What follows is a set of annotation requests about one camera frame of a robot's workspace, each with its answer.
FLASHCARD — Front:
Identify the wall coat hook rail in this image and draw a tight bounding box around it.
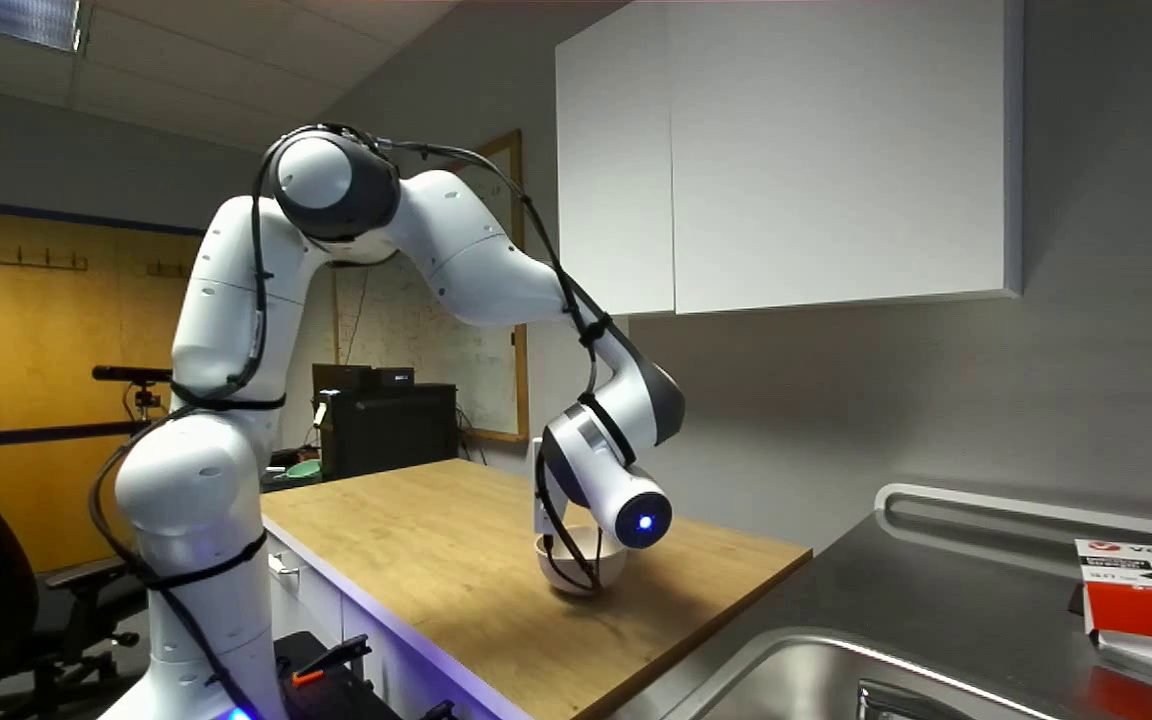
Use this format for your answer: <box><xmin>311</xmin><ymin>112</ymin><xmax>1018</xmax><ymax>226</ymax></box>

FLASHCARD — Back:
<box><xmin>138</xmin><ymin>254</ymin><xmax>201</xmax><ymax>287</ymax></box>
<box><xmin>0</xmin><ymin>240</ymin><xmax>95</xmax><ymax>275</ymax></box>

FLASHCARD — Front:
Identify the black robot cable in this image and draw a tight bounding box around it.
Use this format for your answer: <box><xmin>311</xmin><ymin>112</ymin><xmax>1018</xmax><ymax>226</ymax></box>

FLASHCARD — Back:
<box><xmin>86</xmin><ymin>118</ymin><xmax>639</xmax><ymax>720</ymax></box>

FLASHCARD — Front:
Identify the ceiling light panel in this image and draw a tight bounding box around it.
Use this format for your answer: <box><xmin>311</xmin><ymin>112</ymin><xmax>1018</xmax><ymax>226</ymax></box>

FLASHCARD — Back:
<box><xmin>0</xmin><ymin>0</ymin><xmax>86</xmax><ymax>54</ymax></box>

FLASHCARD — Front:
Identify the white wall cabinet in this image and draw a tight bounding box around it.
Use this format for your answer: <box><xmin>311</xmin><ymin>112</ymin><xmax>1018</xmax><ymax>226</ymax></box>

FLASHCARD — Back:
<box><xmin>552</xmin><ymin>0</ymin><xmax>1028</xmax><ymax>318</ymax></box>

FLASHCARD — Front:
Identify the white tubular rack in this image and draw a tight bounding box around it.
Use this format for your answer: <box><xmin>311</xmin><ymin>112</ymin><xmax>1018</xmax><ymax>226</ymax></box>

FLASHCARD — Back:
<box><xmin>873</xmin><ymin>478</ymin><xmax>1152</xmax><ymax>582</ymax></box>

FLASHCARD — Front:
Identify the stainless steel sink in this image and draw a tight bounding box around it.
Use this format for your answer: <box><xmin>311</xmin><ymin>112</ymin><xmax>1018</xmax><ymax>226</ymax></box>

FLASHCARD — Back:
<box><xmin>674</xmin><ymin>628</ymin><xmax>1073</xmax><ymax>720</ymax></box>

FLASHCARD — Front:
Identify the beige ceramic bowl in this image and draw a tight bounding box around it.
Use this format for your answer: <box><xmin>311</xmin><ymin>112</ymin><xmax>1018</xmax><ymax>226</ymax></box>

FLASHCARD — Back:
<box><xmin>534</xmin><ymin>522</ymin><xmax>636</xmax><ymax>605</ymax></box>

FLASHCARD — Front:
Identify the black equipment box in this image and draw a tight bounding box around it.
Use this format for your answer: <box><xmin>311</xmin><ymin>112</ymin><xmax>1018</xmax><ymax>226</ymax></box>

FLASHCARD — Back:
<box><xmin>311</xmin><ymin>363</ymin><xmax>463</xmax><ymax>485</ymax></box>

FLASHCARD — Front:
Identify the red and white box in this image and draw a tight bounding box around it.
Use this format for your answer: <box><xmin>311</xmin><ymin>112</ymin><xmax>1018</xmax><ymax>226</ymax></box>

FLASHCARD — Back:
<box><xmin>1073</xmin><ymin>536</ymin><xmax>1152</xmax><ymax>672</ymax></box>

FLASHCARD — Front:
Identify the wood framed whiteboard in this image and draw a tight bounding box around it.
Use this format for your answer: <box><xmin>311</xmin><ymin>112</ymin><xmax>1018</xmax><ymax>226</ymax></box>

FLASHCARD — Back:
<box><xmin>321</xmin><ymin>129</ymin><xmax>534</xmax><ymax>451</ymax></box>

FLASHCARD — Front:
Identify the black and red clamp equipment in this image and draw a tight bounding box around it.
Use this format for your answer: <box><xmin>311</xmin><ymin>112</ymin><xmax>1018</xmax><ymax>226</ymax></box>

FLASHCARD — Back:
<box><xmin>272</xmin><ymin>633</ymin><xmax>402</xmax><ymax>720</ymax></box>

